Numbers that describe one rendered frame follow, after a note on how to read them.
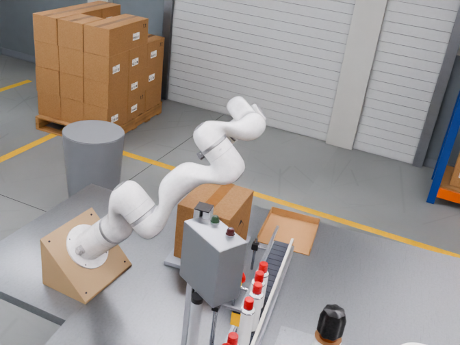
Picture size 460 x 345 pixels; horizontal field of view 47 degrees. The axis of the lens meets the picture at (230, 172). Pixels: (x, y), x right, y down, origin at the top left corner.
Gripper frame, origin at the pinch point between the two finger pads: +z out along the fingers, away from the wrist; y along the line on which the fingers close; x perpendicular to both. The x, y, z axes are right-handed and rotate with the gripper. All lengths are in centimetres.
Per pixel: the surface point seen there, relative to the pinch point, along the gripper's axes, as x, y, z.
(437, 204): 9, 327, -82
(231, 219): -31.1, 4.6, 3.2
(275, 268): -51, 30, 4
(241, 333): -77, -14, 14
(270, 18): 259, 274, -58
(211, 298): -76, -58, 0
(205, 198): -15.0, 6.9, 10.1
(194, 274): -67, -58, 1
